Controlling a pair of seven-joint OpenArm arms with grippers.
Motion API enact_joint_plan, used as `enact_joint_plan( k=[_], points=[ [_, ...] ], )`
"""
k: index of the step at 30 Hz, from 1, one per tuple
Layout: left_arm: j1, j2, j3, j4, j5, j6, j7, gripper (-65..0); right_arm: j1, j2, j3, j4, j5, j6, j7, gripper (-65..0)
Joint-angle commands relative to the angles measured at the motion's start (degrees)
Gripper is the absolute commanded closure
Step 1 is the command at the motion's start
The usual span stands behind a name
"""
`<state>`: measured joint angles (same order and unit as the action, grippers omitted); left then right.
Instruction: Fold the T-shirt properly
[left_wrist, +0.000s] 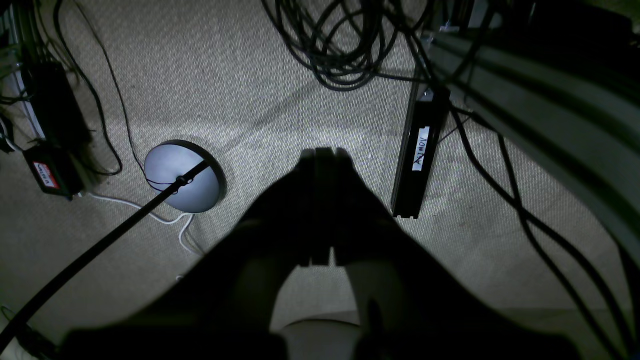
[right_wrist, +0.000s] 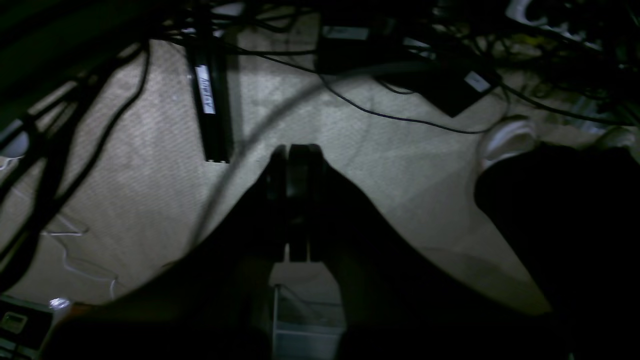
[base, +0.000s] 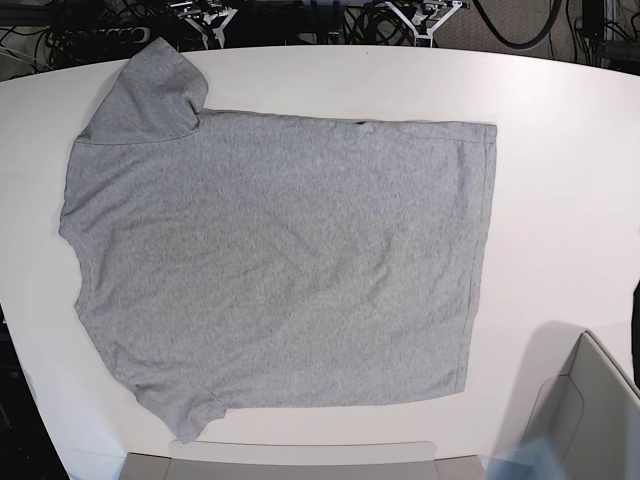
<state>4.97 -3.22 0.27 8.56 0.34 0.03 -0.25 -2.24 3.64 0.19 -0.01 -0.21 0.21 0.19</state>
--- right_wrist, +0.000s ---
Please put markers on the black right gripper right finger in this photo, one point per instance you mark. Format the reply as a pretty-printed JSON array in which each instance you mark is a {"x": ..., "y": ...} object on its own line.
[{"x": 398, "y": 305}]

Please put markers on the white shoe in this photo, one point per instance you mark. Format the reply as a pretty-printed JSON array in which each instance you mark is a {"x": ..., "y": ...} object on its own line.
[{"x": 507, "y": 139}]

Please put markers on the black power adapter box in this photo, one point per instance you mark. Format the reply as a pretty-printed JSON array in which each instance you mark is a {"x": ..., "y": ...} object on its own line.
[{"x": 449, "y": 75}]

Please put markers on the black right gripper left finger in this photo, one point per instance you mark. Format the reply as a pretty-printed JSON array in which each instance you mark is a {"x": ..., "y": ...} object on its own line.
[{"x": 210, "y": 305}]

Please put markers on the black bar with white label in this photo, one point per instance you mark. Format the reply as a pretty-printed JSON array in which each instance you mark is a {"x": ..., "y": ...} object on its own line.
[{"x": 207, "y": 61}]

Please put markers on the black trouser leg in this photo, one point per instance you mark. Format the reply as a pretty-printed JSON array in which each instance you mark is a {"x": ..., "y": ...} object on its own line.
[{"x": 572, "y": 217}]

